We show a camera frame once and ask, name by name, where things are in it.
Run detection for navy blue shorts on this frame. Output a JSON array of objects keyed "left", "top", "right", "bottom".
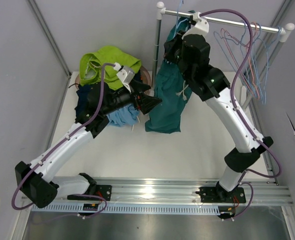
[{"left": 74, "top": 71, "right": 145, "bottom": 118}]

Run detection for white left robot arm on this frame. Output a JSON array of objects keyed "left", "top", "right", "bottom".
[{"left": 11, "top": 81, "right": 162, "bottom": 208}]

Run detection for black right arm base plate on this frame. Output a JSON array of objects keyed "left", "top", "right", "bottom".
[{"left": 195, "top": 186, "right": 246, "bottom": 204}]

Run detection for blue wire hanger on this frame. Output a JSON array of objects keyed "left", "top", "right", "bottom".
[{"left": 257, "top": 25, "right": 282, "bottom": 93}]

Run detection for aluminium mounting rail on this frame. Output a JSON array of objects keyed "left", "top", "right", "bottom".
[{"left": 30, "top": 178, "right": 293, "bottom": 217}]

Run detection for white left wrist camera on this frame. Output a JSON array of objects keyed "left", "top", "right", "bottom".
[{"left": 113, "top": 62, "right": 136, "bottom": 93}]

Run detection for silver clothes rack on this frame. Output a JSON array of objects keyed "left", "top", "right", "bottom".
[{"left": 152, "top": 1, "right": 295, "bottom": 111}]

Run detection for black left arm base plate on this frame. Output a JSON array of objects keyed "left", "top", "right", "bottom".
[{"left": 67, "top": 184, "right": 113, "bottom": 201}]

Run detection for light blue shorts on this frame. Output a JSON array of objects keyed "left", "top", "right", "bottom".
[{"left": 107, "top": 104, "right": 140, "bottom": 130}]

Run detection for lime green shorts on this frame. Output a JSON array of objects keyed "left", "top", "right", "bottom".
[{"left": 79, "top": 45, "right": 142, "bottom": 92}]

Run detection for pink translucent plastic basin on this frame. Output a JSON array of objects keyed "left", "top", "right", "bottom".
[{"left": 68, "top": 66, "right": 152, "bottom": 90}]

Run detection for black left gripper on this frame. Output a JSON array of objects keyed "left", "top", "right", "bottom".
[{"left": 102, "top": 79, "right": 162, "bottom": 116}]

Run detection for teal green shorts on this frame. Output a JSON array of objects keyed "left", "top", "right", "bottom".
[{"left": 144, "top": 9, "right": 196, "bottom": 135}]

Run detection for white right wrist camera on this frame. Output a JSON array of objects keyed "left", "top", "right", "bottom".
[{"left": 181, "top": 12, "right": 210, "bottom": 40}]

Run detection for pink wire hanger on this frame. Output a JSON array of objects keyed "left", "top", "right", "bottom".
[{"left": 217, "top": 22, "right": 263, "bottom": 100}]

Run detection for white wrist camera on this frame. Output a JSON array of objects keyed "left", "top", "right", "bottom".
[
  {"left": 181, "top": 12, "right": 210, "bottom": 40},
  {"left": 113, "top": 62, "right": 136, "bottom": 93}
]

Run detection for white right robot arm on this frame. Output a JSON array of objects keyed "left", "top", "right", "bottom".
[{"left": 164, "top": 34, "right": 274, "bottom": 202}]

